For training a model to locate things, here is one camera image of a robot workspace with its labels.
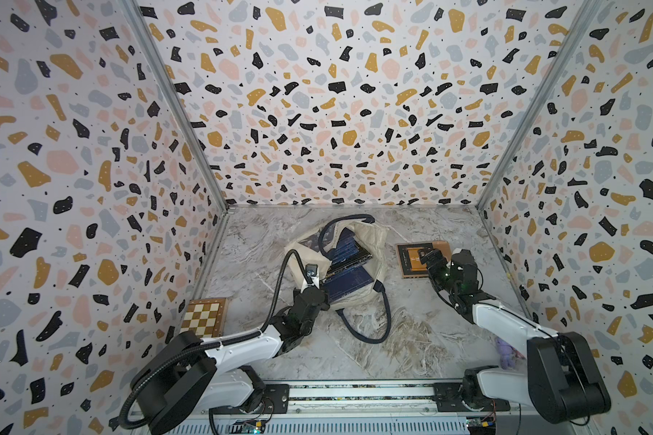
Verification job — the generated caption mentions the brown-edged navy book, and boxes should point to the brown-edged navy book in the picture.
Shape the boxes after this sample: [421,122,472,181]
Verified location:
[397,240,452,279]

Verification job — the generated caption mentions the cream canvas tote bag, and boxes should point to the cream canvas tote bag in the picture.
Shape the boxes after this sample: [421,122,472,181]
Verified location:
[284,213,394,344]

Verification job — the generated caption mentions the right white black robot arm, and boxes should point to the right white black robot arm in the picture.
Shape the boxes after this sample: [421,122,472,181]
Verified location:
[419,248,612,424]

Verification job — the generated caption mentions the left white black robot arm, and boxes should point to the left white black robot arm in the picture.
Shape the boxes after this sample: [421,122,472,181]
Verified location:
[118,286,329,434]

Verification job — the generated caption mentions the wooden chessboard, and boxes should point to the wooden chessboard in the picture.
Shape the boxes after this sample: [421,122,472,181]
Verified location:
[180,298,228,338]

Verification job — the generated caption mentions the small purple toy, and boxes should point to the small purple toy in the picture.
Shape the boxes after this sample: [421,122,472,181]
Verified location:
[495,338,518,370]

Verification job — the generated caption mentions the left green circuit board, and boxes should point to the left green circuit board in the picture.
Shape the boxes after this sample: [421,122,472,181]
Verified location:
[230,420,266,434]

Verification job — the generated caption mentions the right circuit board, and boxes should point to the right circuit board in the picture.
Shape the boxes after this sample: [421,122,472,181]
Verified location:
[465,418,496,435]

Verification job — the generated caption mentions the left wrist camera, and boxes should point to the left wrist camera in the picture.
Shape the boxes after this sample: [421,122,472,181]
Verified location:
[302,264,319,289]

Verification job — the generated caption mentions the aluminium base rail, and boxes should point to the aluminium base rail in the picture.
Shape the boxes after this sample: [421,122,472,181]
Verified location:
[172,380,595,434]

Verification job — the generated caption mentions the left black corrugated cable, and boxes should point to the left black corrugated cable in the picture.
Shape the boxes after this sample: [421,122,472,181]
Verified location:
[118,248,311,431]

